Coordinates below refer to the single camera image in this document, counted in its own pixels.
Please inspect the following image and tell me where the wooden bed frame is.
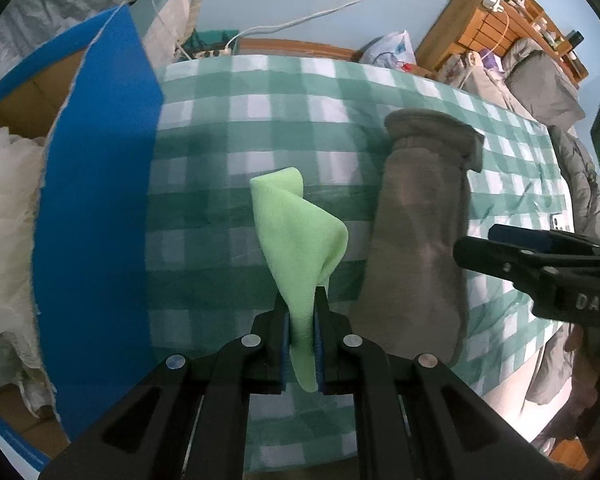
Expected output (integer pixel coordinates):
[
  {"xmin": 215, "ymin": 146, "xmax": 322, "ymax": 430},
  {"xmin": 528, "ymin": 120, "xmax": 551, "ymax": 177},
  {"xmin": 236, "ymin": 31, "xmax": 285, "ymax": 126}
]
[{"xmin": 237, "ymin": 37, "xmax": 431, "ymax": 78}]

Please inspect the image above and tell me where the grey cushion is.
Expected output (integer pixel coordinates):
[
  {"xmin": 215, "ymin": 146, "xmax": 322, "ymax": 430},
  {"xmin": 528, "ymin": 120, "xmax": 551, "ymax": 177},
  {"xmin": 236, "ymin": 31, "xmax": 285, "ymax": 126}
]
[{"xmin": 505, "ymin": 40, "xmax": 587, "ymax": 127}]

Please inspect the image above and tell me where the wooden shelf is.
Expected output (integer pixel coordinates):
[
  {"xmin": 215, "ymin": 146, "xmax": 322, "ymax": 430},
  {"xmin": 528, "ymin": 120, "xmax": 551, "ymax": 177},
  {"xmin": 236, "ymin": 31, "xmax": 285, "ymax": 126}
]
[{"xmin": 417, "ymin": 0, "xmax": 591, "ymax": 81}]

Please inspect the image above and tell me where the white crumpled paper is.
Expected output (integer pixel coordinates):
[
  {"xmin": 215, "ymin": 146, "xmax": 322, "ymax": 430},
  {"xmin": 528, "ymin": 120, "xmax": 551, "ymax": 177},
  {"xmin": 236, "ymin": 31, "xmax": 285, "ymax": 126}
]
[{"xmin": 0, "ymin": 127, "xmax": 56, "ymax": 418}]

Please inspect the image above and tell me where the cardboard box with blue edges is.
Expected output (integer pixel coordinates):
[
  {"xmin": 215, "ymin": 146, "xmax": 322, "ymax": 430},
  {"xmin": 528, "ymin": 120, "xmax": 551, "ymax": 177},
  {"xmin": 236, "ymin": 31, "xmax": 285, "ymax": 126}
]
[{"xmin": 0, "ymin": 5, "xmax": 166, "ymax": 476}]

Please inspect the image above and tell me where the white power strip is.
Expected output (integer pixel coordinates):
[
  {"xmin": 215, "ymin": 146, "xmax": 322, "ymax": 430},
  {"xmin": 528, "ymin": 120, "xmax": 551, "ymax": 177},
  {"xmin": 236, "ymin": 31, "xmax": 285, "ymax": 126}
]
[{"xmin": 177, "ymin": 42, "xmax": 233, "ymax": 61}]

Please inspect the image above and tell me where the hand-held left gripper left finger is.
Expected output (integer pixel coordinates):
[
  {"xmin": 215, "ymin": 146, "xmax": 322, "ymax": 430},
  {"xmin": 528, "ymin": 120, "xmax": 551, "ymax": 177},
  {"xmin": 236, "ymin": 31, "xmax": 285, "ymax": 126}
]
[{"xmin": 39, "ymin": 292, "xmax": 288, "ymax": 480}]

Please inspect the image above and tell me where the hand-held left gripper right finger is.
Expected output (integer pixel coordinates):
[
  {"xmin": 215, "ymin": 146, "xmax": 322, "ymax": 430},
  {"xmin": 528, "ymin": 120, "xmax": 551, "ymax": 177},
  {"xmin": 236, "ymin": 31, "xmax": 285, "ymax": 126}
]
[{"xmin": 314, "ymin": 287, "xmax": 553, "ymax": 480}]

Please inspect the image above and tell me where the light grey sock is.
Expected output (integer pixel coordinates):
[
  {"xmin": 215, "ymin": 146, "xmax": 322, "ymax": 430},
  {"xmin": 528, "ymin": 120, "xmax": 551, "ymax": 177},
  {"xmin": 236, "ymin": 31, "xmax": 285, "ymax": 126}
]
[{"xmin": 350, "ymin": 107, "xmax": 486, "ymax": 366}]

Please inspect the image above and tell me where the green checked blanket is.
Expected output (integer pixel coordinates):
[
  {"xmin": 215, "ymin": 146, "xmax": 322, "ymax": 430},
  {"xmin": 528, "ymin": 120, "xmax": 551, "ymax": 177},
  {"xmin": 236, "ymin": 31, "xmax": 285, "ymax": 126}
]
[{"xmin": 145, "ymin": 52, "xmax": 576, "ymax": 476}]

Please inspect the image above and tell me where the white plastic bag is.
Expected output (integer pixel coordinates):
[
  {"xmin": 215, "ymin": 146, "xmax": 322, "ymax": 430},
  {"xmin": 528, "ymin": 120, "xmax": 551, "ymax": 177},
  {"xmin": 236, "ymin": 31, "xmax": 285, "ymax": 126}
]
[{"xmin": 360, "ymin": 30, "xmax": 416, "ymax": 68}]

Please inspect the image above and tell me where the grey padded jacket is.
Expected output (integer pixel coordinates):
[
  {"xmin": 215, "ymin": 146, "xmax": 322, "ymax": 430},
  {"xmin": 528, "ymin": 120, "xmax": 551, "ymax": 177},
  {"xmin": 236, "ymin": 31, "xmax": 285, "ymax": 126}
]
[{"xmin": 530, "ymin": 125, "xmax": 600, "ymax": 406}]

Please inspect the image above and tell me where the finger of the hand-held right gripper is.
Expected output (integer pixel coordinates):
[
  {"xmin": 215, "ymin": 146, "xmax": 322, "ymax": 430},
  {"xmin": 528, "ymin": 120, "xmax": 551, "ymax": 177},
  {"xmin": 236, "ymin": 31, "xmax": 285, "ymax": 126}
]
[
  {"xmin": 452, "ymin": 236, "xmax": 581, "ymax": 292},
  {"xmin": 487, "ymin": 224, "xmax": 600, "ymax": 262}
]

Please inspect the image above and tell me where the beige garment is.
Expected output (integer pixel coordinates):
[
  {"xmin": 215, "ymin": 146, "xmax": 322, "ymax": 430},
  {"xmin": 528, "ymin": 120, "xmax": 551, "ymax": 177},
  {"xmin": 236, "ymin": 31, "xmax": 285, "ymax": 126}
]
[{"xmin": 440, "ymin": 52, "xmax": 512, "ymax": 107}]

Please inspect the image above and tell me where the light green cloth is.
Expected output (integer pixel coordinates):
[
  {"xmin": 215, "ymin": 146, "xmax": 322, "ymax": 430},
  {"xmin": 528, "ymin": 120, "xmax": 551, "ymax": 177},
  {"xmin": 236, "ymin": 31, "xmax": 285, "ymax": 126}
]
[{"xmin": 249, "ymin": 166, "xmax": 350, "ymax": 395}]

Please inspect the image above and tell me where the white cable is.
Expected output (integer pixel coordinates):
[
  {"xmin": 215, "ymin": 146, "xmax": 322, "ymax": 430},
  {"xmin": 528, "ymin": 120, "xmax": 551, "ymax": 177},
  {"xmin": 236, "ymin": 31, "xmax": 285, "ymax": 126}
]
[{"xmin": 225, "ymin": 0, "xmax": 466, "ymax": 48}]

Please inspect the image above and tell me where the person's right hand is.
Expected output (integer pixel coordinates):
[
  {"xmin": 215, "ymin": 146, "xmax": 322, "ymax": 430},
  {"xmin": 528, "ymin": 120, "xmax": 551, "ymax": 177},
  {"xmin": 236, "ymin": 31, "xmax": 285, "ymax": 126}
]
[{"xmin": 562, "ymin": 326, "xmax": 600, "ymax": 413}]

